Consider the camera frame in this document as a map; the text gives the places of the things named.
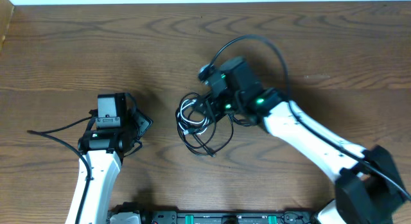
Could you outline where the black usb cable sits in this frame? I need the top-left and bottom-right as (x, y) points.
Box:
(175, 91), (234, 158)

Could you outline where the white usb cable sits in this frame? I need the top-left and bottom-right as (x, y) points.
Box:
(179, 98), (209, 135)

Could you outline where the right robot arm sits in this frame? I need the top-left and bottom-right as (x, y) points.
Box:
(196, 56), (410, 223)

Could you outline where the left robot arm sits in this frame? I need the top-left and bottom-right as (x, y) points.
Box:
(66, 92), (153, 223)

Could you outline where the wooden board at left edge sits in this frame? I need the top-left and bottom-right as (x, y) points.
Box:
(0, 0), (15, 49)

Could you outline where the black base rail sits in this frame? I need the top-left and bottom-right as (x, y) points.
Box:
(107, 201), (335, 224)

